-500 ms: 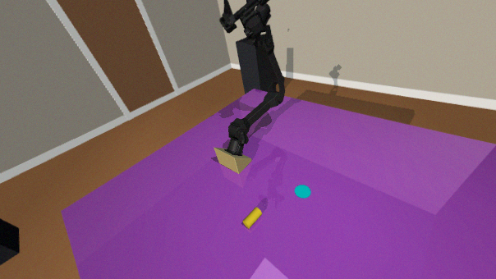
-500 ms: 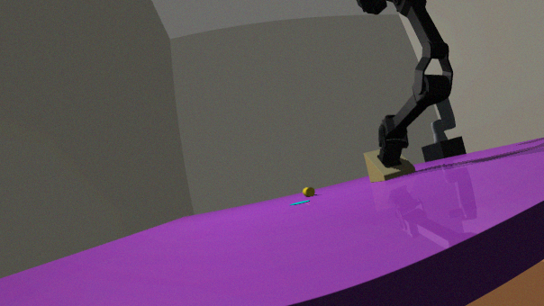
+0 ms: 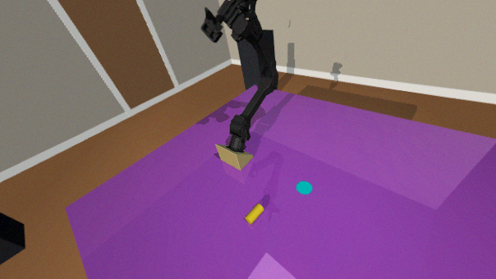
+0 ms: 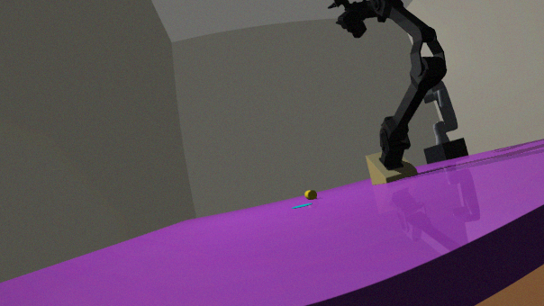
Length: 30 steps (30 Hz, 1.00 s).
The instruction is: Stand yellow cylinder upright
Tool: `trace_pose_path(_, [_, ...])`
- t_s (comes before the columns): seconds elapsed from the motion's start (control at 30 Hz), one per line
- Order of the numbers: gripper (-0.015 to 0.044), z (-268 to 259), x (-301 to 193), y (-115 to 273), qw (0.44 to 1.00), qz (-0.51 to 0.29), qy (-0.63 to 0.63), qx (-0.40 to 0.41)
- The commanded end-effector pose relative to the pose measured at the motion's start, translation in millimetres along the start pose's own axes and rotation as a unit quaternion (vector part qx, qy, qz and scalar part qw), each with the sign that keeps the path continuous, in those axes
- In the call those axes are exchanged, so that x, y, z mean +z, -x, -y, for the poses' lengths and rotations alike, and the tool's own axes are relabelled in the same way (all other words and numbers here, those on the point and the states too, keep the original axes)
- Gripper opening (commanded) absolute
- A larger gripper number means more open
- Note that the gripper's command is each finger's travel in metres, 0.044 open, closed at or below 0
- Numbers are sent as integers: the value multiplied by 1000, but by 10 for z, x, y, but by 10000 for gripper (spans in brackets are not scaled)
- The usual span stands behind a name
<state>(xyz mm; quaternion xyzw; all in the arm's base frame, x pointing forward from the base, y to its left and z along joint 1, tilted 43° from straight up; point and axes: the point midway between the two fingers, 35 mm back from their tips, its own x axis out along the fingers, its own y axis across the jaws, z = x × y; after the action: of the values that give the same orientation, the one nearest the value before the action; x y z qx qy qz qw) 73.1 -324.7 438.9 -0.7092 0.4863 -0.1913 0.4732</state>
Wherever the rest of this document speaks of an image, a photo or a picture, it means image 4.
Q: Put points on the yellow tall cylinder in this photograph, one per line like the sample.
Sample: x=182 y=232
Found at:
x=310 y=194

